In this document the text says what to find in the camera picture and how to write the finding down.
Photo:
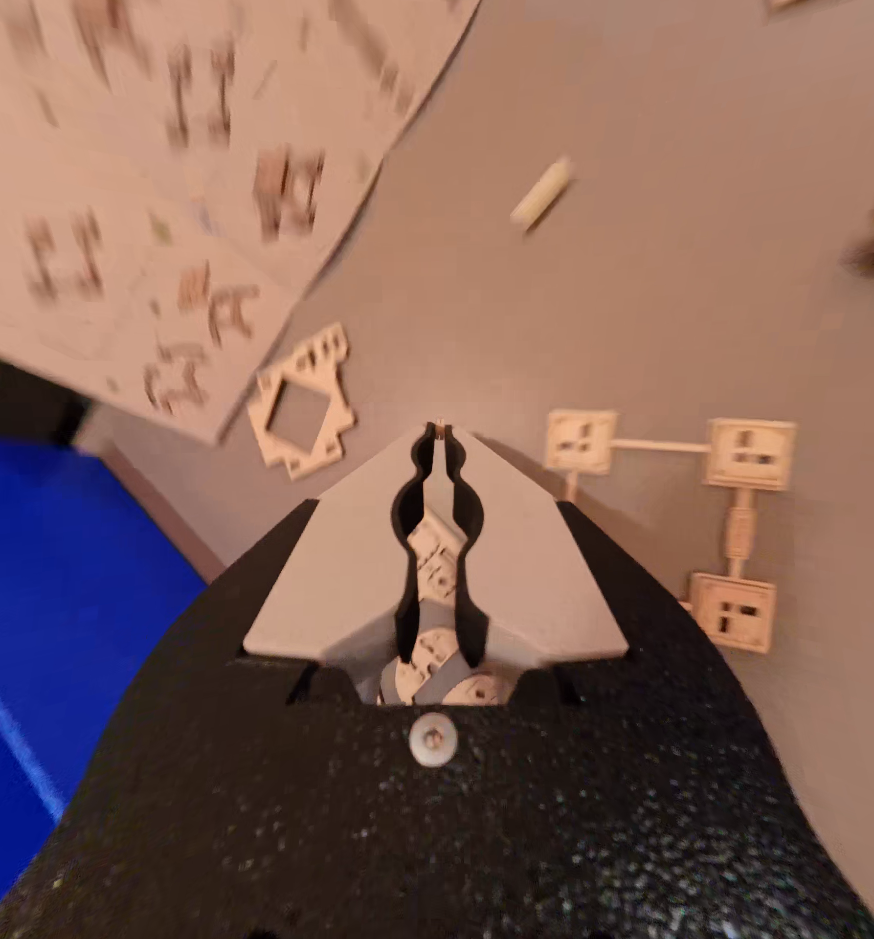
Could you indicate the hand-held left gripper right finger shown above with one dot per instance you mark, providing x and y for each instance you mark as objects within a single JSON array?
[{"x": 547, "y": 587}]

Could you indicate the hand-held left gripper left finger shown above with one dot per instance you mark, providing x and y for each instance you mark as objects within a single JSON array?
[{"x": 327, "y": 587}]

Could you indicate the grey desk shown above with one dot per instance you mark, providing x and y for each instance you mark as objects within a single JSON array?
[{"x": 627, "y": 293}]

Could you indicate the plywood sheet with arch cutouts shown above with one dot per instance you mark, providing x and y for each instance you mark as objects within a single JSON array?
[{"x": 437, "y": 557}]

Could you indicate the blue plastic bin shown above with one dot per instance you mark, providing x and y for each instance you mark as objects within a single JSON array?
[{"x": 62, "y": 587}]

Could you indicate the small white cylinder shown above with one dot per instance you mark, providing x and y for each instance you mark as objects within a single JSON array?
[{"x": 543, "y": 194}]

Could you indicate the folded assembly booklet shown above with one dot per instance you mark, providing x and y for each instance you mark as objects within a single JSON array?
[{"x": 150, "y": 183}]

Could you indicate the diamond wooden frame piece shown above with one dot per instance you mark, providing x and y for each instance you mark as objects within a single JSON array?
[{"x": 275, "y": 440}]

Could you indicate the four-square wooden frame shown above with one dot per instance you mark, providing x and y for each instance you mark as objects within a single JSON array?
[{"x": 748, "y": 455}]

